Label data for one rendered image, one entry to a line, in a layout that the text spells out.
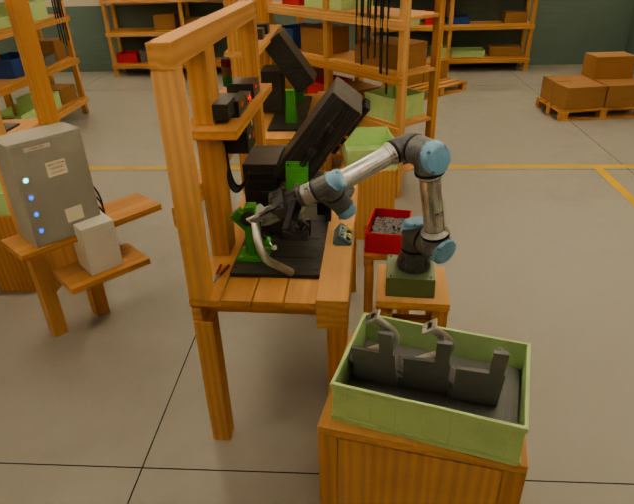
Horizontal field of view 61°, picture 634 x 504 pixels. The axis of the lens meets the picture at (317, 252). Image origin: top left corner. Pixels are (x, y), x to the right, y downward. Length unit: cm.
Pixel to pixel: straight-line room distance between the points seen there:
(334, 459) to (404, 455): 26
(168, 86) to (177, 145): 22
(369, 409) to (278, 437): 118
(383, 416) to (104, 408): 190
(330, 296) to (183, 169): 80
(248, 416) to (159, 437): 47
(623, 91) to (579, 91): 63
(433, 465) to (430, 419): 19
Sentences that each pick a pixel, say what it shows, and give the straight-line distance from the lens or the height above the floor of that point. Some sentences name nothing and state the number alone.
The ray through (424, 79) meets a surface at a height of 19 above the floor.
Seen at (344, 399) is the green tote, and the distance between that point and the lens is 186.
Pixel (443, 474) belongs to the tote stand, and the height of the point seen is 68.
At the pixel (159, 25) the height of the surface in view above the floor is 93.
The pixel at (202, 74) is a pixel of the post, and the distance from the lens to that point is 243.
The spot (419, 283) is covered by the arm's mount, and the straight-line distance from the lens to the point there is 240.
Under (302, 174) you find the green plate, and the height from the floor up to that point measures 121.
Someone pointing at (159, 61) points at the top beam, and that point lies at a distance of 205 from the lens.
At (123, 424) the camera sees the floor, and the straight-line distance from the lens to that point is 323.
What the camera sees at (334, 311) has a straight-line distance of 234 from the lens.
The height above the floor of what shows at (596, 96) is 31.
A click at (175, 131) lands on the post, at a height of 163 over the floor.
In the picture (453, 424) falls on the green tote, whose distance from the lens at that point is 183.
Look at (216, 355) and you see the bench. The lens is 261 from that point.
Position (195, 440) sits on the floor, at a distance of 304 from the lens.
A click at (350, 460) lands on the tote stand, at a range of 202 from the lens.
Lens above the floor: 222
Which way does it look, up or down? 30 degrees down
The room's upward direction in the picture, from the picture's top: 2 degrees counter-clockwise
